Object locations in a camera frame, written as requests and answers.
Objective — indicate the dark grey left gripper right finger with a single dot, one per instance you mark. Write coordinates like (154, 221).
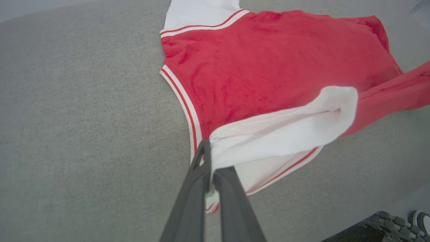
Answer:
(235, 211)

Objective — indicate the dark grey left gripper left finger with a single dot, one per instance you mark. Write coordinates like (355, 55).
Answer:
(188, 208)

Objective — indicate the red Bulls 23 jersey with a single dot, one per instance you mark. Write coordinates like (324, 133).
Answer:
(268, 67)

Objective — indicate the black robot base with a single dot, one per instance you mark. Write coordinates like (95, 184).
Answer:
(352, 235)

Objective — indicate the black and white sneaker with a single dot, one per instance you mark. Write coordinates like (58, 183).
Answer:
(422, 220)

